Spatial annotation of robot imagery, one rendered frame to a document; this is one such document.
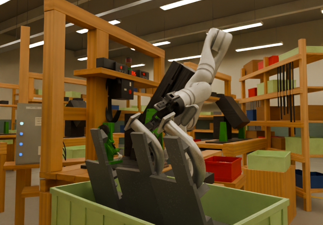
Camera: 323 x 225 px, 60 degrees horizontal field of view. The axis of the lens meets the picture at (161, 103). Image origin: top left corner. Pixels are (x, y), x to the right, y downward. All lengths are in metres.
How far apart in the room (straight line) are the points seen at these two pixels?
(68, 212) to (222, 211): 0.49
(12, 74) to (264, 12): 9.59
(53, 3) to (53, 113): 0.66
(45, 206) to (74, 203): 0.97
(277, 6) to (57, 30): 8.06
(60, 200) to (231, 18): 9.10
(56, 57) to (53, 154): 0.57
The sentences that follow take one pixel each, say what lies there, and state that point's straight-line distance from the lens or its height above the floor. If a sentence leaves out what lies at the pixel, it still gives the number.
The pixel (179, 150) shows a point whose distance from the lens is 0.63.
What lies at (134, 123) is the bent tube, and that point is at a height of 1.17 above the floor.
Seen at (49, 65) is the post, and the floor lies 1.51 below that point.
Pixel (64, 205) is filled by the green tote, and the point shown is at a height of 0.92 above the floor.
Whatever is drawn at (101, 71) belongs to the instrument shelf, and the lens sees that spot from 1.92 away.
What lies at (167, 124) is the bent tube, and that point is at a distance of 0.67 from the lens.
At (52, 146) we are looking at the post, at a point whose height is 1.03.
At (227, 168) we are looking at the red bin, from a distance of 1.83.
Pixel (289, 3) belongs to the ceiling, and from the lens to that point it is 9.30.
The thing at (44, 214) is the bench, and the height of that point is 0.64.
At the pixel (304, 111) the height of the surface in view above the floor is 1.31.
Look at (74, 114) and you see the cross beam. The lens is 2.02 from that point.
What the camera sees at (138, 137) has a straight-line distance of 0.76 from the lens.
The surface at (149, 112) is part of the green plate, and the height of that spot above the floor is 1.25.
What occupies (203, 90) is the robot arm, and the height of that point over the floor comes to 1.29.
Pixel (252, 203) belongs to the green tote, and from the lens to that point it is 0.95.
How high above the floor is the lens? 1.18
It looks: 4 degrees up
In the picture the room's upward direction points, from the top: straight up
